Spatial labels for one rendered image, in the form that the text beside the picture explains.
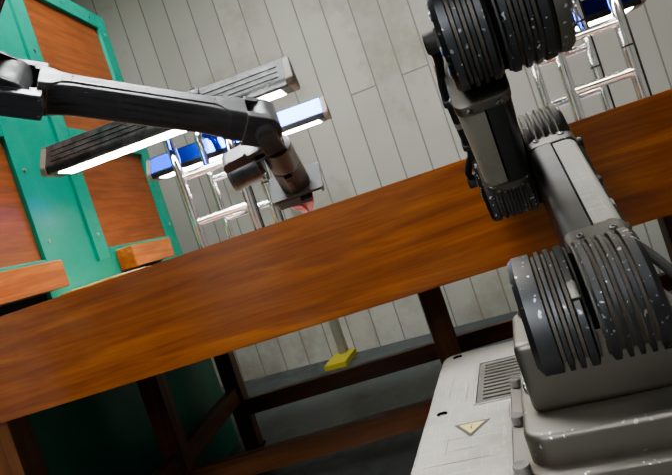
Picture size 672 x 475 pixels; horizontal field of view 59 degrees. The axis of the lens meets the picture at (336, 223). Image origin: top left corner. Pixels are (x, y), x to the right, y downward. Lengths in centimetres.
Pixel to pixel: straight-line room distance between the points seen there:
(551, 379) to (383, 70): 266
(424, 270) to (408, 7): 229
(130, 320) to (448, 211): 58
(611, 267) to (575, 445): 15
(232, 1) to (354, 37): 71
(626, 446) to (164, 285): 77
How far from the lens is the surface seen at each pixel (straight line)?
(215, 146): 194
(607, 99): 179
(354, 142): 311
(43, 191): 182
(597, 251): 56
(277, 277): 101
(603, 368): 56
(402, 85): 309
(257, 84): 133
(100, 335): 114
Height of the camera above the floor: 75
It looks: 1 degrees down
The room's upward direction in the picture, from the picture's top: 19 degrees counter-clockwise
